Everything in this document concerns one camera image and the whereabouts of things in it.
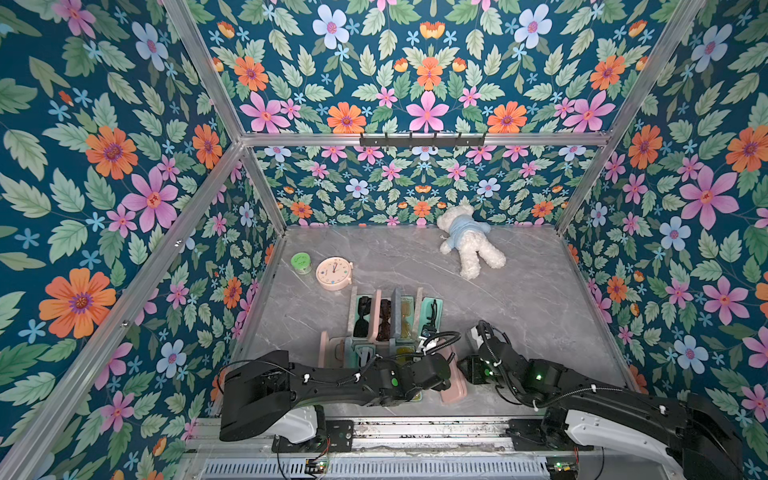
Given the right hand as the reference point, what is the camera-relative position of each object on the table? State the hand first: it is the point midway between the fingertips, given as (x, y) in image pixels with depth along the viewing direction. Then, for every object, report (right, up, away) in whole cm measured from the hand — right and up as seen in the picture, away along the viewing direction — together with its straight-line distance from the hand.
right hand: (462, 362), depth 80 cm
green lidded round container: (-53, +26, +24) cm, 64 cm away
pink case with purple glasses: (-2, -5, -5) cm, 8 cm away
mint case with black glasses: (-7, +10, +13) cm, 18 cm away
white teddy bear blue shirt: (+6, +37, +24) cm, 44 cm away
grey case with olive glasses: (-17, +10, +11) cm, 22 cm away
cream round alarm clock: (-41, +23, +23) cm, 52 cm away
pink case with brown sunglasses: (-23, +9, +12) cm, 28 cm away
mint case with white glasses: (-29, +1, +6) cm, 30 cm away
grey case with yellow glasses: (-16, +1, +7) cm, 18 cm away
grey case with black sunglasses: (-30, +10, +14) cm, 35 cm away
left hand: (-4, 0, -2) cm, 5 cm away
